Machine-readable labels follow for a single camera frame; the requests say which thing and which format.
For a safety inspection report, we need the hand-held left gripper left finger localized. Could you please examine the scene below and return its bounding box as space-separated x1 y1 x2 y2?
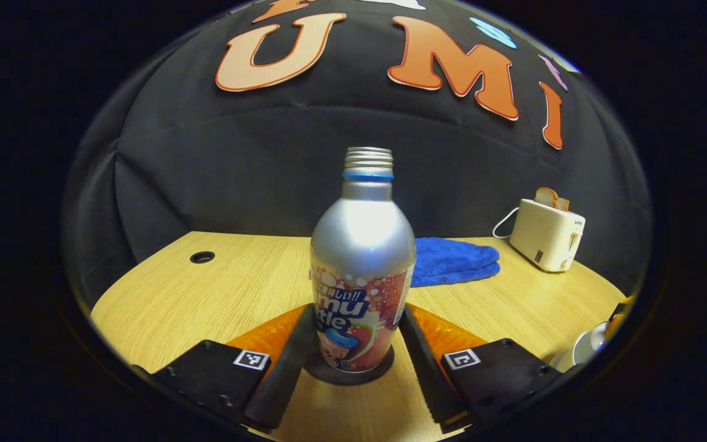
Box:
129 304 319 433

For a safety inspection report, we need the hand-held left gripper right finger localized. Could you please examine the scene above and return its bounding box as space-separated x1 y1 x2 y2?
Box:
400 303 566 433

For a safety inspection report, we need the white teacup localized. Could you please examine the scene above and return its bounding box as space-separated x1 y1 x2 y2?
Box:
551 321 612 373

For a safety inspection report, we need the dark round coaster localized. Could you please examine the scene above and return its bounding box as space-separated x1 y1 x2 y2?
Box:
303 344 395 387

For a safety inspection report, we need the silver water bottle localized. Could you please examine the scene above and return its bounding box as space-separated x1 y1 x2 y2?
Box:
310 146 417 374

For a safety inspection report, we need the white toaster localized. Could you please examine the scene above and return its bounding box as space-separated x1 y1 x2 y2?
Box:
509 198 586 273

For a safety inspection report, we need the blue folded towel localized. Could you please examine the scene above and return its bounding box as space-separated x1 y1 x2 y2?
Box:
411 237 501 288

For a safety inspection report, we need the white toaster cable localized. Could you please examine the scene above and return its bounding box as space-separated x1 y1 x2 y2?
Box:
492 207 521 239

